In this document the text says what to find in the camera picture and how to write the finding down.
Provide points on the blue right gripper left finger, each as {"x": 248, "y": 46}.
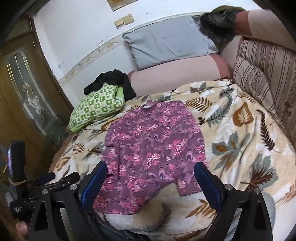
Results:
{"x": 91, "y": 184}

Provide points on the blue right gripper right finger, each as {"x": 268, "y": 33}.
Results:
{"x": 211, "y": 186}

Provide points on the purple floral shirt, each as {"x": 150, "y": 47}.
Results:
{"x": 146, "y": 150}

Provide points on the person left hand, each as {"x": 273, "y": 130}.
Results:
{"x": 22, "y": 230}

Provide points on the wooden glass wardrobe door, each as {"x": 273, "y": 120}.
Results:
{"x": 33, "y": 107}

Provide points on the green patterned pillow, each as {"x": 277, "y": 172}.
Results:
{"x": 96, "y": 106}

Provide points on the black garment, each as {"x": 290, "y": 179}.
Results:
{"x": 116, "y": 78}

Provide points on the pink bolster cushion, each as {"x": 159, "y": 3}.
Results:
{"x": 171, "y": 75}

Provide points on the striped brown folded quilt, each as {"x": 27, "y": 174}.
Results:
{"x": 266, "y": 74}

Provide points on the grey pillow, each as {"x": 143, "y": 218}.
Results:
{"x": 168, "y": 40}

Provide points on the dark furry garment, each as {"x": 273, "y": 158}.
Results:
{"x": 219, "y": 26}

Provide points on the pink brown headboard cushion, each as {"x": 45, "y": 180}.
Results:
{"x": 264, "y": 25}

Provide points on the gold wall switch plates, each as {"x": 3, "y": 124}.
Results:
{"x": 126, "y": 20}

